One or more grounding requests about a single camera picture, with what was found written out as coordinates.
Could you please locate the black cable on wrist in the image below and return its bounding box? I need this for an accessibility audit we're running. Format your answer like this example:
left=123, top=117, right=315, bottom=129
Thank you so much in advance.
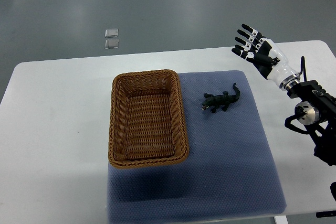
left=298, top=56, right=308, bottom=81

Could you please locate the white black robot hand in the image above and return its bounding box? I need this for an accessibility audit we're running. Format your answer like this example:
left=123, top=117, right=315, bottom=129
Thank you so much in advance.
left=232, top=24, right=300, bottom=90

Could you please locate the blue textured mat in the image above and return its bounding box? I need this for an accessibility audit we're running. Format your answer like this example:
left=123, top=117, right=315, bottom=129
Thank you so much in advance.
left=107, top=70, right=286, bottom=223

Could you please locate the black table control panel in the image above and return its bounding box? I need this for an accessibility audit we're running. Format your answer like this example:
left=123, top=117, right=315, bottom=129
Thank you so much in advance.
left=316, top=210, right=336, bottom=218

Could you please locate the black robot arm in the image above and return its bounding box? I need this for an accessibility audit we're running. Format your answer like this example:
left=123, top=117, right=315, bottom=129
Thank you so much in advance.
left=285, top=80, right=335, bottom=166

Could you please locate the brown wicker basket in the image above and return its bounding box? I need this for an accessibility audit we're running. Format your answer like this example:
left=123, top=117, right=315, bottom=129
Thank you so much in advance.
left=108, top=69, right=190, bottom=169

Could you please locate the upper clear floor tile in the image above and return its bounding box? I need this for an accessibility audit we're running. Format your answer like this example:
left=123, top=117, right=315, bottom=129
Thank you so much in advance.
left=105, top=28, right=119, bottom=38

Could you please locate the dark toy crocodile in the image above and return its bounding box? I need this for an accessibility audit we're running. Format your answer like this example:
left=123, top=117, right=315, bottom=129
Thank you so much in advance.
left=201, top=83, right=240, bottom=113

